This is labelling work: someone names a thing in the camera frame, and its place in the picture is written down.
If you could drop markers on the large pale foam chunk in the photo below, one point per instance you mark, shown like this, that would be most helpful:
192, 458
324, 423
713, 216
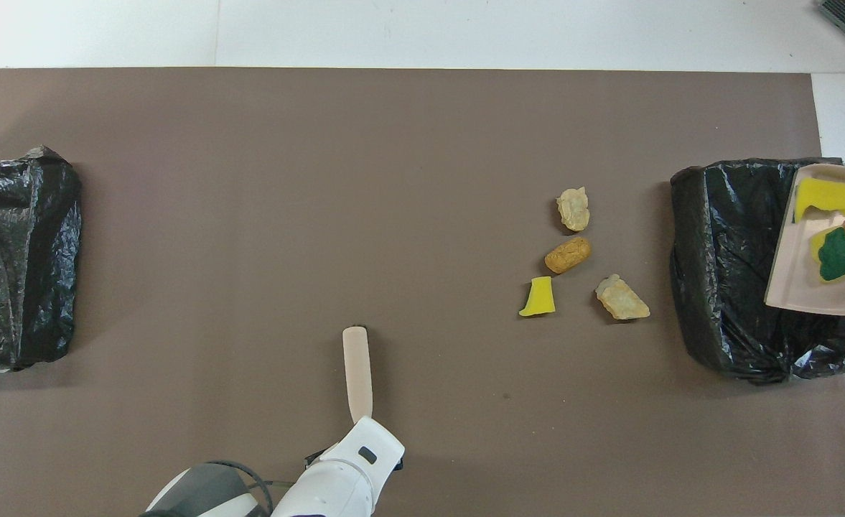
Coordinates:
622, 300

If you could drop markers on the small yellow sponge wedge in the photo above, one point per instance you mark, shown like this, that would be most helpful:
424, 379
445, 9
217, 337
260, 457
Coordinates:
539, 300

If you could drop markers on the small pale foam chunk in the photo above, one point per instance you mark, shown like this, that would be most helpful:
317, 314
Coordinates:
573, 210

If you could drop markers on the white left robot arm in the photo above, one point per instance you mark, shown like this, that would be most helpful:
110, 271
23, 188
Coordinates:
321, 499

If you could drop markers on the green and yellow sponge piece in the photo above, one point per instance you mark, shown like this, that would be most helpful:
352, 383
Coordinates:
837, 258

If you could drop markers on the black bag lined bin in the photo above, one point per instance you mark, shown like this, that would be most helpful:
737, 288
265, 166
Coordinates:
34, 287
724, 287

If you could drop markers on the notched yellow sponge piece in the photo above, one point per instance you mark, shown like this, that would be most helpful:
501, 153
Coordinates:
824, 192

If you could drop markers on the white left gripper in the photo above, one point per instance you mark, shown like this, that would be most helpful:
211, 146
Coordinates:
365, 452

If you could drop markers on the beige plastic dustpan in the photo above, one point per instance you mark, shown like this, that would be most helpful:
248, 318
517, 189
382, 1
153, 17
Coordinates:
795, 273

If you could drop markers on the brown table mat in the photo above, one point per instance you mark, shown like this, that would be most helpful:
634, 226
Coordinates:
250, 215

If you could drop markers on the beige hand brush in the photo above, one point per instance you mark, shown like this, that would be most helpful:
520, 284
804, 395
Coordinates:
357, 373

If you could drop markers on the brown oval foam chunk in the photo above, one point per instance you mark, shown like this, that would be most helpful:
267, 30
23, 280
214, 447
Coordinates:
567, 255

